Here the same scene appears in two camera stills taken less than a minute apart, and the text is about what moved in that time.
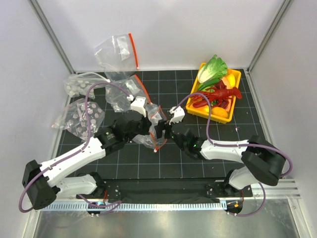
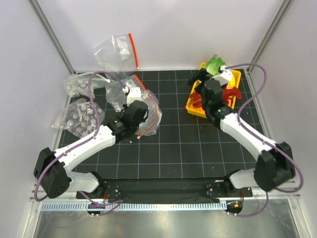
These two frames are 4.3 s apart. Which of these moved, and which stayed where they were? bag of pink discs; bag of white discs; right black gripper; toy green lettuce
Moved: right black gripper
Stayed: bag of white discs; bag of pink discs; toy green lettuce
